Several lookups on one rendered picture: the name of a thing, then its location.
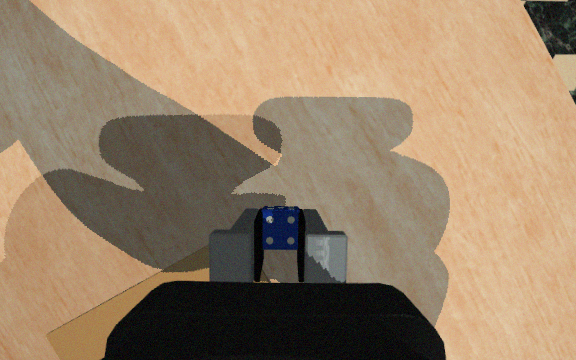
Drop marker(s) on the blue die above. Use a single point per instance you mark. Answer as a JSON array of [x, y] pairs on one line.
[[280, 227]]

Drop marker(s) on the tan square mat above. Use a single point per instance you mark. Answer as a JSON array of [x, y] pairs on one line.
[[85, 337]]

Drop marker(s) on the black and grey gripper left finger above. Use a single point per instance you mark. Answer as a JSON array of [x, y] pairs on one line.
[[237, 255]]

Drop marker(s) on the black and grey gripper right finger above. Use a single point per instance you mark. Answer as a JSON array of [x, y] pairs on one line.
[[321, 254]]

